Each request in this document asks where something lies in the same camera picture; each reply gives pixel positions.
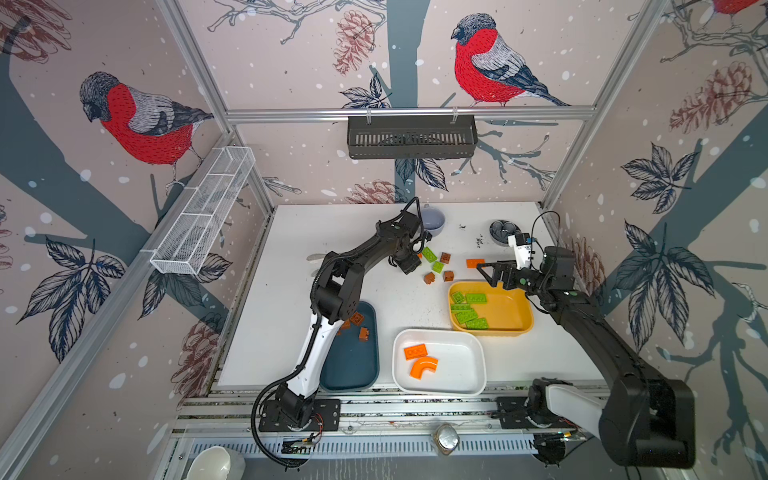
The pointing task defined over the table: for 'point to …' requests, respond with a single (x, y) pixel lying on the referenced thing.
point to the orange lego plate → (415, 351)
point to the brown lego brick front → (357, 318)
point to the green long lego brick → (477, 323)
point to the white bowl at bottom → (210, 463)
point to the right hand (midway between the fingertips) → (489, 267)
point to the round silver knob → (446, 438)
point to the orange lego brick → (472, 263)
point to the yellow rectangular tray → (508, 312)
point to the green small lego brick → (459, 297)
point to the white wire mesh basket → (207, 211)
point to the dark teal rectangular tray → (351, 361)
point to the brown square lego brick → (364, 334)
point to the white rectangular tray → (439, 362)
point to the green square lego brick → (438, 267)
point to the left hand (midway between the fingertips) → (408, 260)
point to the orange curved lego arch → (421, 364)
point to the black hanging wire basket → (406, 138)
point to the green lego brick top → (429, 254)
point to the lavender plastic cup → (433, 220)
